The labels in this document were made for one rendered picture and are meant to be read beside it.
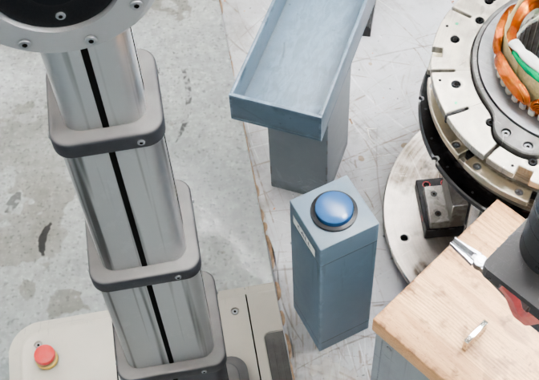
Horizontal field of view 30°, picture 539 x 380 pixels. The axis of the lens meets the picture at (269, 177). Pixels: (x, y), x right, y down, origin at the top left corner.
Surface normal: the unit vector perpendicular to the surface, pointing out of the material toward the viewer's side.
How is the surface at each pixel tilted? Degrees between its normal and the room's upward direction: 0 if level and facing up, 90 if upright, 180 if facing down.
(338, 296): 90
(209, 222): 0
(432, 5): 0
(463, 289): 0
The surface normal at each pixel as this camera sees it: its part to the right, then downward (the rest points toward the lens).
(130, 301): 0.17, 0.82
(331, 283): 0.45, 0.73
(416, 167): -0.04, -0.56
